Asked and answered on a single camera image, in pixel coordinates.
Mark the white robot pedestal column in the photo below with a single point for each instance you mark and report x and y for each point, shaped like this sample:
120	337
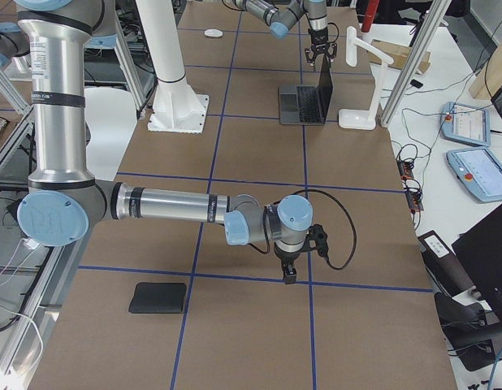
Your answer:
176	106

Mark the lower blue teach pendant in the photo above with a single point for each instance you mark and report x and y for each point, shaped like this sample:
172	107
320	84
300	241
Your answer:
478	169

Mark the white desk lamp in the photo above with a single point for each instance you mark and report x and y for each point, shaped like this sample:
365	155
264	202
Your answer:
360	111

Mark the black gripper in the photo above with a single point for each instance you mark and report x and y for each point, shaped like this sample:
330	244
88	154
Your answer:
318	36
286	258

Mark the orange black electronics board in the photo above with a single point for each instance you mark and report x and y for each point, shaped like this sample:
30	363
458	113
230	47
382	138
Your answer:
412	188

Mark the upper blue teach pendant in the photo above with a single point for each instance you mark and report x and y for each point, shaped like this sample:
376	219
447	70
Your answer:
466	124

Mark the white computer mouse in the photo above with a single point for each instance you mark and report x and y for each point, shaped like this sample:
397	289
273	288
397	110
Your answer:
213	33

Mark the black mouse pad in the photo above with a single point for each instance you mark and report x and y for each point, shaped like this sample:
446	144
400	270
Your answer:
158	298

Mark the blue teach pendant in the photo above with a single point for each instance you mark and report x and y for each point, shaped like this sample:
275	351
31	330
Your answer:
478	169
466	124

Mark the small black square device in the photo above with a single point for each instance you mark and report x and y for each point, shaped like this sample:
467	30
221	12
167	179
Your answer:
416	84

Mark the grey laptop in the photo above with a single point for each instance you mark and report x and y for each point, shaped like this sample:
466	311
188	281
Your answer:
306	104

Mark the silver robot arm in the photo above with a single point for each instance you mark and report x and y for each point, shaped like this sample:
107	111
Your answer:
281	21
65	200

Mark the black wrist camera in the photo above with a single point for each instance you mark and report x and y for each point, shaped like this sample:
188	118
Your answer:
317	241

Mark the black monitor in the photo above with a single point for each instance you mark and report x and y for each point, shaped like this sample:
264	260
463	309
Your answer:
479	251

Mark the aluminium frame post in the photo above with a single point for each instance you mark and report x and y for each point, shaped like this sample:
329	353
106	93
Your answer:
425	35

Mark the red cylinder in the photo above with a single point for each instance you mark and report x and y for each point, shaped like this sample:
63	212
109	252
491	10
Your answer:
369	15

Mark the brown cardboard box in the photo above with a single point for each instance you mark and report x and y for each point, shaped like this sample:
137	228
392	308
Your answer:
400	53

